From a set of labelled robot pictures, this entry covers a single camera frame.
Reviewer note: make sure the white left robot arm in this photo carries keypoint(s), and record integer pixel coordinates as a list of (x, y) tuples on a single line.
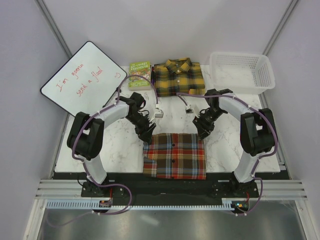
[(87, 132)]

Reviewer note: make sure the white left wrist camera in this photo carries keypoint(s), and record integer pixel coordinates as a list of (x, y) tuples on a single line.
[(156, 114)]

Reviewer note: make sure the folded yellow plaid shirt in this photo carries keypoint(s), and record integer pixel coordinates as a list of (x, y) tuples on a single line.
[(178, 76)]

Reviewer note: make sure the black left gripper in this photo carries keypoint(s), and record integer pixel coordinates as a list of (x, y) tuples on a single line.
[(145, 133)]

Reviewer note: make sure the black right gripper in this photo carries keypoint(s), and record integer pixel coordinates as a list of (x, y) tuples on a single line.
[(203, 129)]

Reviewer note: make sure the white slotted cable duct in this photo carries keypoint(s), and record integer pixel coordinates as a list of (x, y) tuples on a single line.
[(70, 204)]

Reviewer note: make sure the green treehouse book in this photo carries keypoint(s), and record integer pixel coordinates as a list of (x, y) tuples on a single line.
[(142, 68)]

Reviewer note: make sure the red brown plaid shirt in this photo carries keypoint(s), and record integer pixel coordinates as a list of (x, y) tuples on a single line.
[(175, 156)]

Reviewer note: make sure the white plastic basket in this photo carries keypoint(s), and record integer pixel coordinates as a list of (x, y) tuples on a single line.
[(243, 73)]

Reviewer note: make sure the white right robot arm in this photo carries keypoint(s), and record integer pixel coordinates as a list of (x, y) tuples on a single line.
[(258, 137)]

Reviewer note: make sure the white dry-erase board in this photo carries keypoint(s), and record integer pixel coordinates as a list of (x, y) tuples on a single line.
[(86, 82)]

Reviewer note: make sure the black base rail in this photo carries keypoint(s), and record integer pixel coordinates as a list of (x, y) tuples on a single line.
[(137, 189)]

